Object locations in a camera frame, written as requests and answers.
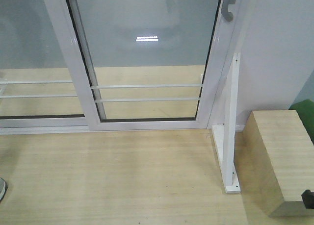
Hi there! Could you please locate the white triangular support bracket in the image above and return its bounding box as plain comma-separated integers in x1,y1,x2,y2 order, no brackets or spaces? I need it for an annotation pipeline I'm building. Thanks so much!
212,52,241,194

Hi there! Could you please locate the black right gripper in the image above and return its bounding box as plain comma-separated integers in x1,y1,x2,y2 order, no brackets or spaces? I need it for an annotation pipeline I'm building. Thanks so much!
301,189,314,209

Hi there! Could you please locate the grey door handle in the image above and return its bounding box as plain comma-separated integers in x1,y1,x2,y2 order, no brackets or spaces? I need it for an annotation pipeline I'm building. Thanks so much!
220,0,239,22

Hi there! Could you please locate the light wooden box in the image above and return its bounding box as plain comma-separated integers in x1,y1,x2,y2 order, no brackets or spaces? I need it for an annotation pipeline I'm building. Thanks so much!
243,110,314,217

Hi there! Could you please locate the green object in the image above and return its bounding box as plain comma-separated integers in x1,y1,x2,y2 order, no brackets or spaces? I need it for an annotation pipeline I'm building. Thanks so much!
289,99,314,143

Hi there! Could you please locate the white fixed glass panel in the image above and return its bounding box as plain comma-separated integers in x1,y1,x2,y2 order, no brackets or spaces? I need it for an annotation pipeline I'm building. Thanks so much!
0,0,88,134

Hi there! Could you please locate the white sliding glass door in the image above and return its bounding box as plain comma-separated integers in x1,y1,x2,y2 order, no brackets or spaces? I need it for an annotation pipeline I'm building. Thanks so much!
41,0,242,132

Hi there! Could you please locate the grey round robot base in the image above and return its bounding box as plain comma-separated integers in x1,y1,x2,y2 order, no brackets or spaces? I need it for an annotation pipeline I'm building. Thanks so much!
0,177,7,201

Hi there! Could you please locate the white door frame post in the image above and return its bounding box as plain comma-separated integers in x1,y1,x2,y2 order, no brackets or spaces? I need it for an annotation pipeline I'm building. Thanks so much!
207,0,250,129

